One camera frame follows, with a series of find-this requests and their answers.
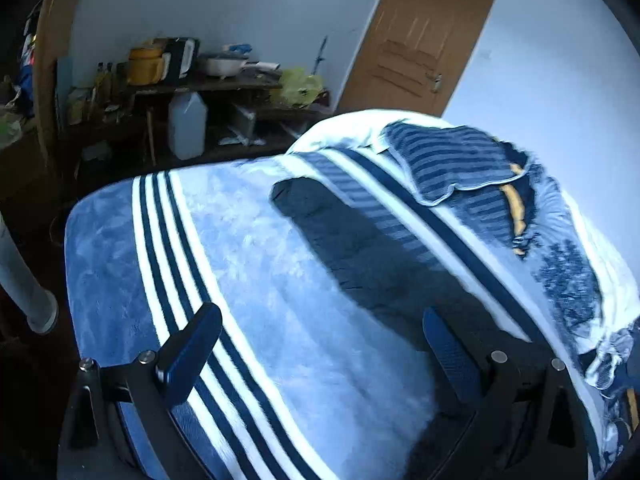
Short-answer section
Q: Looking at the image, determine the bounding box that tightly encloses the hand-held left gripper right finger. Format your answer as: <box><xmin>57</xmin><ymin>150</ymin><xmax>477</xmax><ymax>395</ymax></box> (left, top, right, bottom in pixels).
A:
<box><xmin>410</xmin><ymin>307</ymin><xmax>601</xmax><ymax>480</ymax></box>

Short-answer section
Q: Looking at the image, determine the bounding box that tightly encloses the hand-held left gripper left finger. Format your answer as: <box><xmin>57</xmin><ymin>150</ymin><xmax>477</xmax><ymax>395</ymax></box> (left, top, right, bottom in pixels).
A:
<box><xmin>57</xmin><ymin>302</ymin><xmax>223</xmax><ymax>480</ymax></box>

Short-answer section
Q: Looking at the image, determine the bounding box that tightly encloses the dark large jacket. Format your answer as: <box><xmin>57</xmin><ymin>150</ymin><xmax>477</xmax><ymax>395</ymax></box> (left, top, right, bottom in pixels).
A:
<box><xmin>270</xmin><ymin>177</ymin><xmax>533</xmax><ymax>358</ymax></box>

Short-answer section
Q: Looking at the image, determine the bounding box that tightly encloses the blue striped bed blanket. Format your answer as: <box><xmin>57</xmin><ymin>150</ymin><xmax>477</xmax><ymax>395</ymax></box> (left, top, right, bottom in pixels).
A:
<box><xmin>65</xmin><ymin>149</ymin><xmax>621</xmax><ymax>480</ymax></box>

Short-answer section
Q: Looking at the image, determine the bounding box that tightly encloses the blue printed quilt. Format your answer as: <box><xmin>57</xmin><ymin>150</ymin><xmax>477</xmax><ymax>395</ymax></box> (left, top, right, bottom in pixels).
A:
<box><xmin>415</xmin><ymin>132</ymin><xmax>640</xmax><ymax>480</ymax></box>

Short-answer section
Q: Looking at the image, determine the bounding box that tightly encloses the white pole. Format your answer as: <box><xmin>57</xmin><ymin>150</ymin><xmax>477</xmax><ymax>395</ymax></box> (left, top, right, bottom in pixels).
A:
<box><xmin>0</xmin><ymin>210</ymin><xmax>59</xmax><ymax>334</ymax></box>

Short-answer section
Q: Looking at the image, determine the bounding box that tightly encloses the blue striped pillow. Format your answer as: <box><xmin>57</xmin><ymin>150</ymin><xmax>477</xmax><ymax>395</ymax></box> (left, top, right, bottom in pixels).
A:
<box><xmin>380</xmin><ymin>121</ymin><xmax>530</xmax><ymax>207</ymax></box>

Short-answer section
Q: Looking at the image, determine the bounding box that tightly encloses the clear plastic jug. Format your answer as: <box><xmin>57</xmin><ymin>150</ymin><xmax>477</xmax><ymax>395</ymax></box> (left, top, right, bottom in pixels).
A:
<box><xmin>167</xmin><ymin>91</ymin><xmax>208</xmax><ymax>161</ymax></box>

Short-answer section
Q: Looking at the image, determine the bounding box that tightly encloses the dark wooden side table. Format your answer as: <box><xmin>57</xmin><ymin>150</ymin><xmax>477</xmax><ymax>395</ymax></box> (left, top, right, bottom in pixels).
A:
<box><xmin>60</xmin><ymin>72</ymin><xmax>333</xmax><ymax>173</ymax></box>

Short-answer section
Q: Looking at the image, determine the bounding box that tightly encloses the oil bottle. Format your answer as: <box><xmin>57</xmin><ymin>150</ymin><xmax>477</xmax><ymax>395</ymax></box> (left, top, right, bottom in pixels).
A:
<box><xmin>95</xmin><ymin>62</ymin><xmax>116</xmax><ymax>104</ymax></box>

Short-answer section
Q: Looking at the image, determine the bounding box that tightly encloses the yellow plastic bag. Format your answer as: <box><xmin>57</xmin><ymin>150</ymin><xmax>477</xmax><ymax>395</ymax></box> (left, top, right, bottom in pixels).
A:
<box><xmin>280</xmin><ymin>67</ymin><xmax>326</xmax><ymax>109</ymax></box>

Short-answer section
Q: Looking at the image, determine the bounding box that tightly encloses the yellow container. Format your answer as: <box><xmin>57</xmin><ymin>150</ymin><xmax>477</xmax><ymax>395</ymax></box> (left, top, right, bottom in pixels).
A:
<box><xmin>127</xmin><ymin>47</ymin><xmax>166</xmax><ymax>86</ymax></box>

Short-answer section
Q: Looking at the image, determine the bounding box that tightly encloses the black kitchen appliance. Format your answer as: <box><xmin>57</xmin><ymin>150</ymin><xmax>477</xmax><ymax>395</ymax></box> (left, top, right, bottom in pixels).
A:
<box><xmin>162</xmin><ymin>37</ymin><xmax>201</xmax><ymax>86</ymax></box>

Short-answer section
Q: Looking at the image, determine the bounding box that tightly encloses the brown wooden door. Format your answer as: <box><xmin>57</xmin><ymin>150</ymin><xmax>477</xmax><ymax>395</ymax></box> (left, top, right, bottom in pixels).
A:
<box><xmin>336</xmin><ymin>0</ymin><xmax>501</xmax><ymax>117</ymax></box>

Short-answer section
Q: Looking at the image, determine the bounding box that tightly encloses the blue handled stick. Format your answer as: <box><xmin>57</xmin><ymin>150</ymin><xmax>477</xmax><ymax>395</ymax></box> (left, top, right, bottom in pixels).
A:
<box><xmin>312</xmin><ymin>35</ymin><xmax>329</xmax><ymax>74</ymax></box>

